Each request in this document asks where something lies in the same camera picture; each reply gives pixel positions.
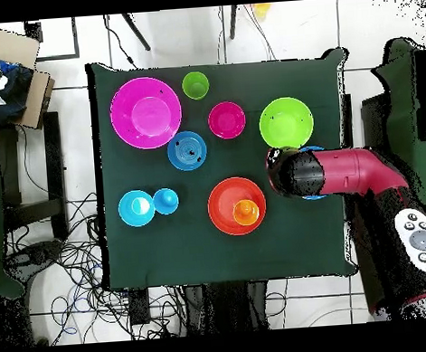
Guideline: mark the large pink bowl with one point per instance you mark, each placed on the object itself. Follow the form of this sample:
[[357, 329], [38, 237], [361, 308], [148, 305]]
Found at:
[[145, 113]]

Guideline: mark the dark clothing bundle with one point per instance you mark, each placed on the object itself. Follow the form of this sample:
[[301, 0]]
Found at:
[[11, 92]]

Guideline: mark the orange-red bowl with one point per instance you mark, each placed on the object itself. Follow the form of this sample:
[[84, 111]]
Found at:
[[222, 200]]

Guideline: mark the small pink-red bowl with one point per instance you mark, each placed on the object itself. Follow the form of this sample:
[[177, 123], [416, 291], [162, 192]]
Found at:
[[227, 120]]

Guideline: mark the cardboard box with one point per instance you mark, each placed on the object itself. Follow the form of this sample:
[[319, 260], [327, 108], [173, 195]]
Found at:
[[4, 42]]

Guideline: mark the blue flat-bottomed bowl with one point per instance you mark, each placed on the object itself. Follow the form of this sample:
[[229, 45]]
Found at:
[[187, 151]]

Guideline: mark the green bowl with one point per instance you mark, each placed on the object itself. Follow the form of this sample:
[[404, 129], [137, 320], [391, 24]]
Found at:
[[286, 123]]

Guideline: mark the black stool frame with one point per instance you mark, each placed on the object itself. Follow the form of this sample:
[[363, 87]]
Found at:
[[54, 158]]

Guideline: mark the black floor frame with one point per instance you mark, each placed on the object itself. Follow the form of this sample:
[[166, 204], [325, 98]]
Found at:
[[75, 37]]

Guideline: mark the black stand leg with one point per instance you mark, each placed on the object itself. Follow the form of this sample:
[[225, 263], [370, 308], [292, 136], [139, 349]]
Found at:
[[136, 32], [232, 22]]

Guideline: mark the black power brick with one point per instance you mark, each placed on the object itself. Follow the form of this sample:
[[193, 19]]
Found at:
[[139, 308]]

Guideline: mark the green cup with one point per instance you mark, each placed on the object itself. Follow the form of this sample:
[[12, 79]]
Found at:
[[195, 85]]

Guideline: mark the black pedestal foot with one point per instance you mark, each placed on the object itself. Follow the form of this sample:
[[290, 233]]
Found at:
[[37, 253]]

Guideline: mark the yellow object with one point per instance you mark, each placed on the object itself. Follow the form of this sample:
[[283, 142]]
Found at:
[[261, 10]]

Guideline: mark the dark green tablecloth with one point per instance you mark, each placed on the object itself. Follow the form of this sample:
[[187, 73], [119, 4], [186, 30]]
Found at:
[[203, 245]]

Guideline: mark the large blue bowl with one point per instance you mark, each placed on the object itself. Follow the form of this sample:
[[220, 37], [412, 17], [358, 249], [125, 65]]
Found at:
[[312, 148]]

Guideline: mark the orange cup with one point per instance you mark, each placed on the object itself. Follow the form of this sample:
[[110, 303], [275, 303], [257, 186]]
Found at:
[[246, 212]]

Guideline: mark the small light blue ribbed bowl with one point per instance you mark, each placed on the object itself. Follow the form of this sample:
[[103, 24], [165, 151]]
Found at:
[[128, 211]]

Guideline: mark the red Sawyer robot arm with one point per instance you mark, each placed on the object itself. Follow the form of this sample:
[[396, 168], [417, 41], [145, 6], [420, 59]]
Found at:
[[343, 170]]

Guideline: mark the black box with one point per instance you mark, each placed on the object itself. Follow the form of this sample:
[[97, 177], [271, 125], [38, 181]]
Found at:
[[374, 124]]

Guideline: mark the blue cup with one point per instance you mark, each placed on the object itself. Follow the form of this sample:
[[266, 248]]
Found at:
[[165, 201]]

